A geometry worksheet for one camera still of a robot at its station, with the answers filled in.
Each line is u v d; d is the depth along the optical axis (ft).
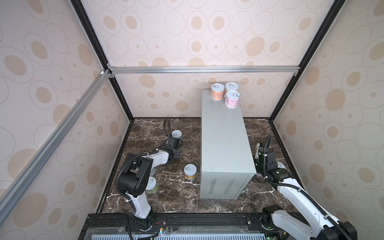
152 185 2.66
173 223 2.45
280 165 2.93
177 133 3.38
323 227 1.33
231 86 2.67
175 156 2.51
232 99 2.44
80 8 2.24
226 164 1.88
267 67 2.88
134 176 1.59
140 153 3.30
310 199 1.53
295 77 3.10
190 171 2.80
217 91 2.56
